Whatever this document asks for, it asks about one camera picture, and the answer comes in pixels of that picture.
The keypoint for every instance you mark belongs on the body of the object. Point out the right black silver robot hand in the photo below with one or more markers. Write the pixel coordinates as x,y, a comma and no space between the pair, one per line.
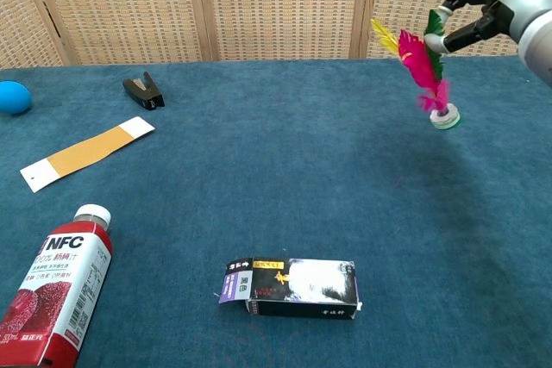
496,1

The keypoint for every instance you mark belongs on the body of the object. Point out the colorful feather shuttlecock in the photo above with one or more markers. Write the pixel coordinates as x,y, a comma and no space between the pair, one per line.
420,64

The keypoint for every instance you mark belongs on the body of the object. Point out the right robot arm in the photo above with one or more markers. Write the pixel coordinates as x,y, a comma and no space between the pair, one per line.
539,49

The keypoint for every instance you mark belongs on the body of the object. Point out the woven bamboo folding screen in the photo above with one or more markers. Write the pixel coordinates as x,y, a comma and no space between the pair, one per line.
276,6

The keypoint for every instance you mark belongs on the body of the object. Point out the blue felt table cloth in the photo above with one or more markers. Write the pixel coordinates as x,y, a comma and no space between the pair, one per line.
276,195

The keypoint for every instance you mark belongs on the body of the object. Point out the black white carton box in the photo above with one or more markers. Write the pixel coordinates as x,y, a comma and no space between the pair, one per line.
302,288

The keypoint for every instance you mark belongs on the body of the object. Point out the black stapler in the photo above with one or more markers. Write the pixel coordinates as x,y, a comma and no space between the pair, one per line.
144,92

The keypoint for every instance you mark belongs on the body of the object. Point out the white orange paper strip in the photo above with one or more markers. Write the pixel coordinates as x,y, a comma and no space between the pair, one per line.
86,154

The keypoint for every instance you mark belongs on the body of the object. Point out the blue ball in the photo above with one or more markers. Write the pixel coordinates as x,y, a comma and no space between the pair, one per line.
14,97

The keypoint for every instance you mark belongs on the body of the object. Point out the red NFC juice bottle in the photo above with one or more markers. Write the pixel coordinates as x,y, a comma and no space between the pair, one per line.
56,290

